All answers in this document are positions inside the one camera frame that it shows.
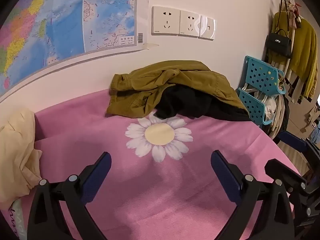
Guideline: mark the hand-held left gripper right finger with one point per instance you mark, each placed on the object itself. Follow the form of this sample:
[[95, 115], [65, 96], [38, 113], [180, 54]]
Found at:
[[226, 177]]

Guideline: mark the black garment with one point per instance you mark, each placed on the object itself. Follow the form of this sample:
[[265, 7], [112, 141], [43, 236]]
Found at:
[[185, 102]]

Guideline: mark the pink flower print bed sheet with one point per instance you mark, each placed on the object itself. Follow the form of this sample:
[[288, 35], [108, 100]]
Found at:
[[175, 192]]

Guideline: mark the white wall socket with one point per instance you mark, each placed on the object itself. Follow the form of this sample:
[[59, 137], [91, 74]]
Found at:
[[190, 23], [165, 20]]

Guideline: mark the blue plastic storage rack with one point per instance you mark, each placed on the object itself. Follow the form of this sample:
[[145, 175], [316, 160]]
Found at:
[[261, 76]]

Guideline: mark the beige hanging cloth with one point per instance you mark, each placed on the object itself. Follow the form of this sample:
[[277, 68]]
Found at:
[[278, 115]]

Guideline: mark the yellow-green sweater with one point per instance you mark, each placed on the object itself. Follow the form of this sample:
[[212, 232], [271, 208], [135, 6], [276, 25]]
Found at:
[[303, 50]]

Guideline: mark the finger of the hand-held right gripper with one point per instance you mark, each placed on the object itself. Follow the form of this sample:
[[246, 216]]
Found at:
[[292, 141], [282, 173]]

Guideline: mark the colourful wall map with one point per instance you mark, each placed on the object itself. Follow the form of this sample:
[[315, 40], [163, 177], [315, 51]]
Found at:
[[62, 20]]

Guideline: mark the olive green jacket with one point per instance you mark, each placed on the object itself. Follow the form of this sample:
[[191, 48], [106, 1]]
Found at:
[[150, 85]]

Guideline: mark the cream folded garment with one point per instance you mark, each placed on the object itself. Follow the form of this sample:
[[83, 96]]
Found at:
[[17, 150]]

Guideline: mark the black handbag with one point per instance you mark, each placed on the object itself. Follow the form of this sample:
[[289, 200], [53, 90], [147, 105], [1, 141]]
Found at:
[[278, 45]]

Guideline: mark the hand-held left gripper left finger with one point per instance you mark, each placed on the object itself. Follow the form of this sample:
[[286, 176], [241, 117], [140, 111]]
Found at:
[[98, 177]]

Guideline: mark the plush toy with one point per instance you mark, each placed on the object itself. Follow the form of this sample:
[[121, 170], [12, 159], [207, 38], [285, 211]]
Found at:
[[293, 11]]

